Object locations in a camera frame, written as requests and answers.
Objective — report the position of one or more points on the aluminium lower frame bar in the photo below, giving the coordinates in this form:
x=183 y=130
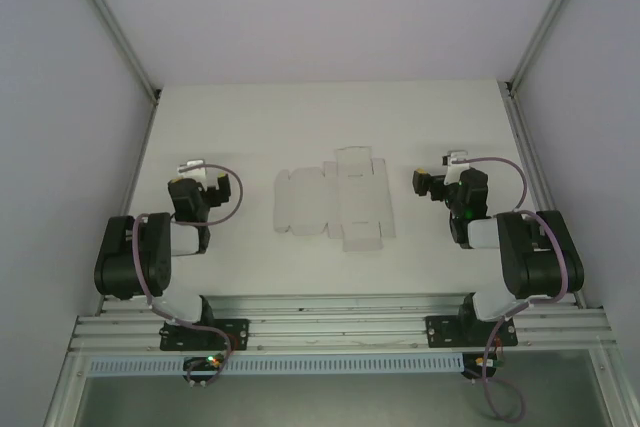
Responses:
x=65 y=392
x=617 y=387

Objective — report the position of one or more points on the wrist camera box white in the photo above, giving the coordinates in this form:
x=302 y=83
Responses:
x=192 y=169
x=456 y=158

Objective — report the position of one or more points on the white paper box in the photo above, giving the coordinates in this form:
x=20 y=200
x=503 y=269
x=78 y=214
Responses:
x=332 y=197

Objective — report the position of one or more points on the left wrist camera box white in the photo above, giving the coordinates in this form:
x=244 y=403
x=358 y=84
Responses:
x=192 y=169

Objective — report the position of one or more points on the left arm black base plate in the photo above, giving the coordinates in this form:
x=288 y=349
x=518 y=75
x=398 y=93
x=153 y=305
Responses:
x=235 y=334

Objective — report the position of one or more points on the aluminium mounting rail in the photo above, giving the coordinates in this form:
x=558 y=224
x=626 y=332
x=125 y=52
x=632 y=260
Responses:
x=325 y=327

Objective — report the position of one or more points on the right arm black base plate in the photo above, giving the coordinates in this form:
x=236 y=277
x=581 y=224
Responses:
x=440 y=332

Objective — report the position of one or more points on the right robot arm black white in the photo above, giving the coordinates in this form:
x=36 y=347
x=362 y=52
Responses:
x=530 y=257

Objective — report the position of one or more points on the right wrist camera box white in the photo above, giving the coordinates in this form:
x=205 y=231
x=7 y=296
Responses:
x=456 y=158

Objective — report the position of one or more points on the aluminium table side rail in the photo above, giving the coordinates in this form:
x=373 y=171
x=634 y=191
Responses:
x=525 y=147
x=142 y=157

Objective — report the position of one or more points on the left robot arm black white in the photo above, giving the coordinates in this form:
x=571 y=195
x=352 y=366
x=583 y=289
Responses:
x=150 y=257

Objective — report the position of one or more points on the small circuit board with LED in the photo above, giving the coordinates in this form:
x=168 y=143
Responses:
x=482 y=364
x=205 y=364

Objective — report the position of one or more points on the aluminium frame post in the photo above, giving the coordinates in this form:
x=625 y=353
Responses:
x=110 y=22
x=550 y=17

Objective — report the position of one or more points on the grey metal sheet panel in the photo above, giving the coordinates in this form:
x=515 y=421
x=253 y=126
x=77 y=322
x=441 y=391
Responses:
x=325 y=402

